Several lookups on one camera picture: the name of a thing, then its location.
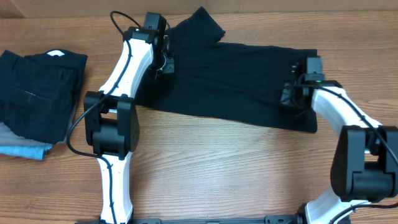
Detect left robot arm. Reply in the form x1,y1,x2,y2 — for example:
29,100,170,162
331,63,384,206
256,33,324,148
83,12,174,223

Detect folded black garment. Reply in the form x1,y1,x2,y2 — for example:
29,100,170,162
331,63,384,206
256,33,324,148
1,50,88,144

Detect folded grey garment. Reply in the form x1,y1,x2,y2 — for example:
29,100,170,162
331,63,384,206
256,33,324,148
1,101,78,147

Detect black t-shirt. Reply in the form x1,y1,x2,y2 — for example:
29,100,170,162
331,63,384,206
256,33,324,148
136,8,317,133

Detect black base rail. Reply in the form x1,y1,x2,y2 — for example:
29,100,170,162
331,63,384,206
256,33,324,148
74,214,299,224

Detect folded blue garment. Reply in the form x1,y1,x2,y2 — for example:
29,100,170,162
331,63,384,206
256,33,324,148
1,144,53,160

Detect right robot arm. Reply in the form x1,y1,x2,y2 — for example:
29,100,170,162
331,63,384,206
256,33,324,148
264,56,397,224

